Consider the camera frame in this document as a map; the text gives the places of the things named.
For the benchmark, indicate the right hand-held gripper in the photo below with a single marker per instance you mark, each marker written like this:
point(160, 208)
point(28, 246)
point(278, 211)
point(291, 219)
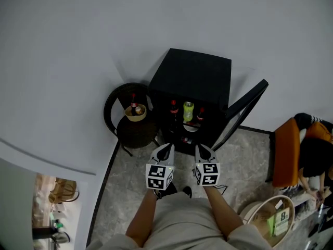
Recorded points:
point(208, 173)

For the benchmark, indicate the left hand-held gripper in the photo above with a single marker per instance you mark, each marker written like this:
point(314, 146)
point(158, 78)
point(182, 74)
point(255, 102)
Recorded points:
point(158, 176)

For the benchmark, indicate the green drink bottle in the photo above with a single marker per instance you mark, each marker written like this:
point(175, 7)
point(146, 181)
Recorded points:
point(188, 112)

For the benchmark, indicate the black mini fridge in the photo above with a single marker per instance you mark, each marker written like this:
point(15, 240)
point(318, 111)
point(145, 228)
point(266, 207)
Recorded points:
point(192, 72)

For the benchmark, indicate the person's left forearm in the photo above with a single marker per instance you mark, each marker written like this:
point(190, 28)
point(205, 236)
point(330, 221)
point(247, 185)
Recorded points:
point(141, 217)

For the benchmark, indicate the person's right forearm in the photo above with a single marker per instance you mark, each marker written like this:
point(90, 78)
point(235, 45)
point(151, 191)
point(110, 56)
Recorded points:
point(223, 212)

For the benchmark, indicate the small cans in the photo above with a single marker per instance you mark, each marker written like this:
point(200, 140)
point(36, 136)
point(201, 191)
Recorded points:
point(186, 140)

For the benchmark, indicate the white plate with red food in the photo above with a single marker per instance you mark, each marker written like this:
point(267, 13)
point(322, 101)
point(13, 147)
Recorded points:
point(191, 127)

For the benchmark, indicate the black wicker chair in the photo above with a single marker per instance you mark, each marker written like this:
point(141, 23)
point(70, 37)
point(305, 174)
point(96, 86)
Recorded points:
point(135, 137)

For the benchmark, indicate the person's right black shoe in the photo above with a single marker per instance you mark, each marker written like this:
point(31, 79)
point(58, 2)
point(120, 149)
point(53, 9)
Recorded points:
point(187, 191)

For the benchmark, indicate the beige bowl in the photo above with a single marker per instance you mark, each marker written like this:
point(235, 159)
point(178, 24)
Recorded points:
point(135, 118)

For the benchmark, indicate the orange can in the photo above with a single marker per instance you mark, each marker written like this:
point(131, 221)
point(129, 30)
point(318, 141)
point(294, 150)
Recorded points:
point(139, 110)

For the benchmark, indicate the person's grey shirt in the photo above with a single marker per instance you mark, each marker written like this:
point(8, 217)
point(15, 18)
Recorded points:
point(182, 223)

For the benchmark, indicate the round beige side table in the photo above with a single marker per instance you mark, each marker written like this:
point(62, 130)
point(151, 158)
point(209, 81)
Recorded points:
point(260, 217)

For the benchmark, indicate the orange armchair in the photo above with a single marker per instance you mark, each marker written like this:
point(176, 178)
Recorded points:
point(286, 152)

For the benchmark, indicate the green box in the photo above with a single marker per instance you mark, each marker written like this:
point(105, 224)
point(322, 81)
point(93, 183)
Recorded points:
point(279, 223)

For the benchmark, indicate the brown bag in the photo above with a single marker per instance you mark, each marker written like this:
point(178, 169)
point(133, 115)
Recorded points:
point(62, 191)

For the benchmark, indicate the orange cushion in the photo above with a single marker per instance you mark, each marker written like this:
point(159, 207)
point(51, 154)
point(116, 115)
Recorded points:
point(320, 130)

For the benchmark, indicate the metal kettle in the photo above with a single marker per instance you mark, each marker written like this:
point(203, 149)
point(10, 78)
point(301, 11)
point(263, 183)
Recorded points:
point(61, 237)

